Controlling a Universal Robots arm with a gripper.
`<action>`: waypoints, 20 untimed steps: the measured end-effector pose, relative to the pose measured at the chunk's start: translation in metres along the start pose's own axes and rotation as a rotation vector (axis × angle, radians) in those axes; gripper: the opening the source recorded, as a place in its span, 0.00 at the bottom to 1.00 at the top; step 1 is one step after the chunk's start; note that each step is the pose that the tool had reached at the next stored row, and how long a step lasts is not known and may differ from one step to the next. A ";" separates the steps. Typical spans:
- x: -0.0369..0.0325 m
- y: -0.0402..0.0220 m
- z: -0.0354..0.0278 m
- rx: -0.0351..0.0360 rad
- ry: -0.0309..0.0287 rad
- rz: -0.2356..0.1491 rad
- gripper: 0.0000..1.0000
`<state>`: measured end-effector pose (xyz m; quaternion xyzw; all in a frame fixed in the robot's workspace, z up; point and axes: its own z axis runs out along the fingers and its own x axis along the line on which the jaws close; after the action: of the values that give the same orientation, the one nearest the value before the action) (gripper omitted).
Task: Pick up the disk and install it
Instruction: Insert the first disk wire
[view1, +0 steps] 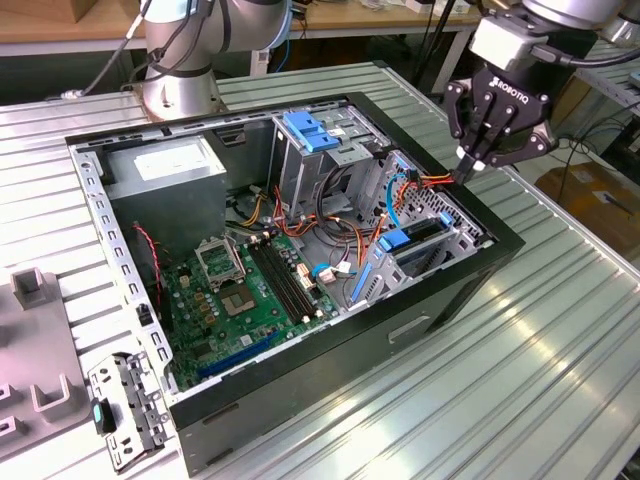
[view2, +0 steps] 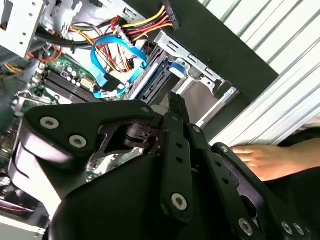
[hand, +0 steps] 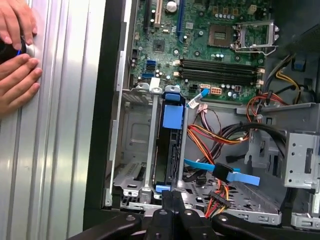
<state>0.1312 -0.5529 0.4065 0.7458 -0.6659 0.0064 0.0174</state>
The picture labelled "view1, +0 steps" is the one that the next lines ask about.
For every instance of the brown box on desk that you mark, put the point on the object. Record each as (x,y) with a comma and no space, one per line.
(82,10)

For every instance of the RAM slot black latches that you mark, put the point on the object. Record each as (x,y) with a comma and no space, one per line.
(287,280)
(272,280)

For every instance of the hard disk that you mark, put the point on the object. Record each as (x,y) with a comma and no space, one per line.
(397,241)

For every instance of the grey optical drive cage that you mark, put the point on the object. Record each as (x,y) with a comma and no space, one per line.
(300,175)

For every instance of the RAM slot white latches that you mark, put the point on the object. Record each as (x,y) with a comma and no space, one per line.
(294,280)
(279,280)

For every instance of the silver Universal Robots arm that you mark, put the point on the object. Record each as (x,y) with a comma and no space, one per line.
(175,85)

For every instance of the black open PC case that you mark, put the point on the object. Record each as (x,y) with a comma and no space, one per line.
(325,380)

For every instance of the CPU socket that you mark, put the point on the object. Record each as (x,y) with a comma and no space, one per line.
(237,301)

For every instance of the black case fan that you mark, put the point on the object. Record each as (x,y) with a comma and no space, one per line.
(145,280)

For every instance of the metal slat side table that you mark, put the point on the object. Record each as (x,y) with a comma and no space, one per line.
(615,80)

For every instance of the blue plastic drive latch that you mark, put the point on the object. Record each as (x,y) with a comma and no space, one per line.
(310,132)

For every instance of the grey metal disk bay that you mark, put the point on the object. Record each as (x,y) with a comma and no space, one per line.
(465,240)

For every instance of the small black clip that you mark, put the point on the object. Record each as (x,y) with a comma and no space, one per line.
(144,315)

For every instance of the green motherboard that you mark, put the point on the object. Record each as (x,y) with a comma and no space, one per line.
(250,325)

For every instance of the large cardboard box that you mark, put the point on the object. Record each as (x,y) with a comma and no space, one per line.
(590,200)

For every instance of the grey parts rack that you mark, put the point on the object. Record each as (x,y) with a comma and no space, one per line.
(35,340)

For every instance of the grey metal slot retainer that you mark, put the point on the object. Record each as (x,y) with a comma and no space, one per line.
(145,400)

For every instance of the small blue box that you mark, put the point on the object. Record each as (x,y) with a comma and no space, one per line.
(635,79)

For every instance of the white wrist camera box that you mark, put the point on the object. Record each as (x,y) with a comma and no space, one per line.
(500,42)

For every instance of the black teal latch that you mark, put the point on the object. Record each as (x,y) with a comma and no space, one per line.
(102,417)

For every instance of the grey power supply unit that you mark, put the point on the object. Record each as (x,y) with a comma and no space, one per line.
(165,210)

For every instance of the wooden desk white frame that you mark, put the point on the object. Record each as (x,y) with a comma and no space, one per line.
(50,25)
(380,20)

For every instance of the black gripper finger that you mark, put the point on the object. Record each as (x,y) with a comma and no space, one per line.
(530,145)
(462,110)

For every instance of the long blue expansion slot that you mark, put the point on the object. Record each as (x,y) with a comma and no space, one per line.
(235,359)

